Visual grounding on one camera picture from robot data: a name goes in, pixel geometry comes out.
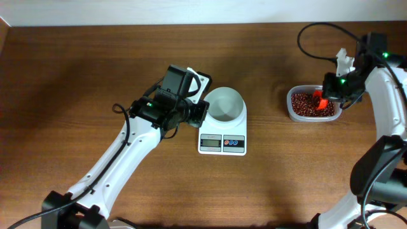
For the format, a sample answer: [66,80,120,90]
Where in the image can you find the red measuring scoop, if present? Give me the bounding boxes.
[312,90,329,111]

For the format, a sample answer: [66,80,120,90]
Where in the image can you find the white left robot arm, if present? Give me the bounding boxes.
[41,65,212,228]

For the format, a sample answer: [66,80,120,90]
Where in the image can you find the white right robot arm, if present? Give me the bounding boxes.
[305,32,406,228]

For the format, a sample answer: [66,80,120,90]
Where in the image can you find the white bowl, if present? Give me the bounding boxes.
[204,87,246,122]

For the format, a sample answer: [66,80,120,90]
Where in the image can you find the white digital kitchen scale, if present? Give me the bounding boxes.
[198,106,248,156]

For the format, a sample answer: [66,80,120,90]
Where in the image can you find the red adzuki beans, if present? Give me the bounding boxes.
[291,93,335,117]

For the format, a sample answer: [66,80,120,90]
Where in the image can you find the clear plastic bean container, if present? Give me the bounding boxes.
[287,85,341,122]

